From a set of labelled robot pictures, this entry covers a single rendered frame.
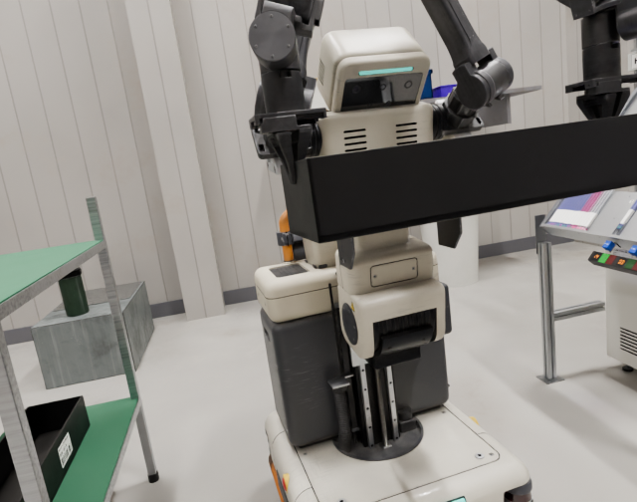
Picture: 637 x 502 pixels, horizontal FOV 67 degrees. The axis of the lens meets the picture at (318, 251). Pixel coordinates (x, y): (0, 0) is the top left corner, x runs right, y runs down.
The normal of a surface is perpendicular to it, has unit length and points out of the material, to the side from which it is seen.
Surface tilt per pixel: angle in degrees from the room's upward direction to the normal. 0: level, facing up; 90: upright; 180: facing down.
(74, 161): 90
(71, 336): 90
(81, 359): 90
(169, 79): 90
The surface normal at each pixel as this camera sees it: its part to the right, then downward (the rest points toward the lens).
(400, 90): 0.29, 0.77
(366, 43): 0.09, -0.62
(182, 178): 0.19, 0.16
